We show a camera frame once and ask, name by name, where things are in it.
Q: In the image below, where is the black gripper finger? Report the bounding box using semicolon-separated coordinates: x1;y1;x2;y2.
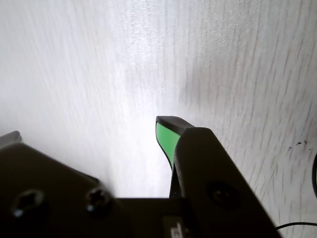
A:
0;130;136;238
155;115;283;238

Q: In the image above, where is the thin black wire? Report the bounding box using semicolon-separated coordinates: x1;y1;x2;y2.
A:
274;221;317;231

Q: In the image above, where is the long black power cable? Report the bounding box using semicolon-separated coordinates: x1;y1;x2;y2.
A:
310;151;317;199

